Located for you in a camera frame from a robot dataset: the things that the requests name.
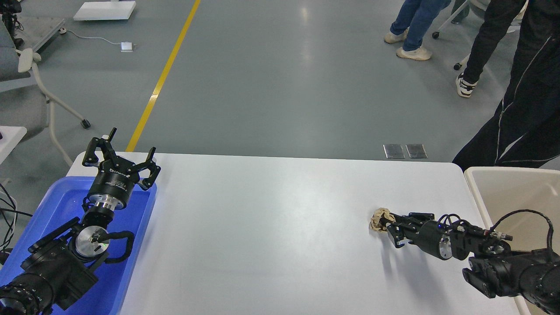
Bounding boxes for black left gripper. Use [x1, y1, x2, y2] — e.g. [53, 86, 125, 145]
[82, 128, 161, 210]

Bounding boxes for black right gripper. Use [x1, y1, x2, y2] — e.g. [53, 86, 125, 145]
[381, 213, 452, 260]

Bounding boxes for brown paper ball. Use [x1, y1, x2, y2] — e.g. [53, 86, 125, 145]
[369, 207, 396, 233]

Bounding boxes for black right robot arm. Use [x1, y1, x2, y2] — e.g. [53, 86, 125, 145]
[370, 208, 560, 315]

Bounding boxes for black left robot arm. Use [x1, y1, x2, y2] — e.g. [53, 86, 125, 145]
[1, 128, 161, 315]

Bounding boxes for blue plastic bin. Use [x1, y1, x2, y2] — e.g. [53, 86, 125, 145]
[0, 177, 157, 315]

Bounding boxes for metal floor plate right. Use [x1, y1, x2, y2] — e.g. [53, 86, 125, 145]
[405, 143, 428, 159]

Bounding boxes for metal floor plate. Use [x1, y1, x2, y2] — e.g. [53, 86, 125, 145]
[383, 144, 405, 159]
[405, 143, 428, 159]

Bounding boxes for metal floor plate left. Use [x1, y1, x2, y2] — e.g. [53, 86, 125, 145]
[383, 144, 405, 159]

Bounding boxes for beige plastic bin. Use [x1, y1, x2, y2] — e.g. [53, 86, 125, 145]
[464, 166, 560, 315]

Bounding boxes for white side table corner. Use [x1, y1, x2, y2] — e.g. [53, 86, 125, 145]
[0, 126, 27, 164]

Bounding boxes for grey office chair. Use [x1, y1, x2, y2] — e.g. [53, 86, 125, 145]
[0, 24, 91, 165]

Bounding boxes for person in black tracksuit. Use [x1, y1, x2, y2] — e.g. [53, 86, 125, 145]
[453, 0, 559, 170]

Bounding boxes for white flat board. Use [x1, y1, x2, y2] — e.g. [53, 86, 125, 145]
[73, 0, 137, 21]

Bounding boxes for person in blue jeans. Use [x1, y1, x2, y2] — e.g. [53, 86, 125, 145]
[384, 0, 450, 60]

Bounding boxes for white rolling chair base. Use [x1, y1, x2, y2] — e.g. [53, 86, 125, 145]
[432, 0, 525, 71]

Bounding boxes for black cables at left edge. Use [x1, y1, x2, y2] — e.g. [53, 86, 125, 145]
[0, 184, 33, 254]

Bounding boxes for white power adapter with cable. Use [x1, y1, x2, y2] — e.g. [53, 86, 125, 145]
[58, 28, 136, 53]

